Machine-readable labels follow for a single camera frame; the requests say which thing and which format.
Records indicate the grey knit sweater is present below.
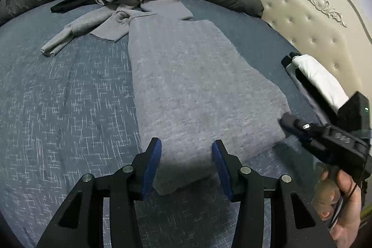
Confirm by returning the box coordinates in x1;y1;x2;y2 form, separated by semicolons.
42;0;289;195

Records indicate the cream tufted headboard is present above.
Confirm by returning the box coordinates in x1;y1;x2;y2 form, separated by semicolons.
261;0;371;98

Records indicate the person right hand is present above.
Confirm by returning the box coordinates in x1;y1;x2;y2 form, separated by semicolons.
312;169;362;247

